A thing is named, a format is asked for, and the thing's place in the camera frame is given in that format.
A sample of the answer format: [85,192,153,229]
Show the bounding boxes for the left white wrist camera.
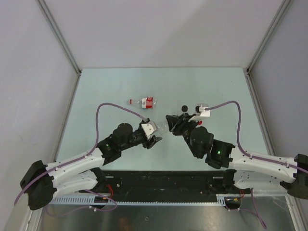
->
[141,121,158,140]

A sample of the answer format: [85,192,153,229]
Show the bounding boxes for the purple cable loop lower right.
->
[231,187,268,229]

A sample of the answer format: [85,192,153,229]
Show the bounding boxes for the black bottle cap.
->
[181,105,188,112]

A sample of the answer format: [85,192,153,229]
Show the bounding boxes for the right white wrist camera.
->
[188,103,210,122]

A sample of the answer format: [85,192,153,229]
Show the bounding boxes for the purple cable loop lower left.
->
[45,189,118,218]

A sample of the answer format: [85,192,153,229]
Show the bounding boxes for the right aluminium frame post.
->
[246,0,294,74]

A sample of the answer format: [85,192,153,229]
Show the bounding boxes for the small clear blue-label bottle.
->
[178,108,188,115]

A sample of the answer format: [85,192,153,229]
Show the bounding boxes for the left aluminium frame post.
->
[36,0,81,76]

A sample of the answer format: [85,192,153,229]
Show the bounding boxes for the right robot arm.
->
[166,113,308,199]

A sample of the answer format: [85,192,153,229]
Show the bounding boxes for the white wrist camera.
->
[141,121,158,140]
[188,103,210,122]

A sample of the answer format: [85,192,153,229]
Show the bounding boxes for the aluminium frame post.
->
[36,0,81,76]
[246,0,294,74]

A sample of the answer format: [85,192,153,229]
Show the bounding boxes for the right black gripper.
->
[166,113,200,158]

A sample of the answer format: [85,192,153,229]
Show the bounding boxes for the large clear unlabeled bottle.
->
[155,119,169,137]

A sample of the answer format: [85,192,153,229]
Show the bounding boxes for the purple cable loop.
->
[231,187,268,229]
[45,189,118,218]

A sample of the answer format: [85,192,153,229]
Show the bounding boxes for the grey slotted cable duct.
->
[51,194,231,207]

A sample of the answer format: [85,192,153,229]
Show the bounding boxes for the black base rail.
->
[92,170,242,203]

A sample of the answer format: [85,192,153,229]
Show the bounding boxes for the clear red-label bottle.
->
[128,97,157,109]

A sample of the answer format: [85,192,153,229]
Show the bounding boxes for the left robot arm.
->
[20,119,161,211]

